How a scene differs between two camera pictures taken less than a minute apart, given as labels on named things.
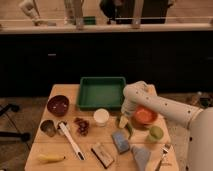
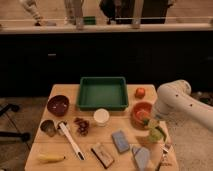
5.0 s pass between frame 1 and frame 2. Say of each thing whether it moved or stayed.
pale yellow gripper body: moved
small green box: stayed
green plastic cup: stayed
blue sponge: stayed
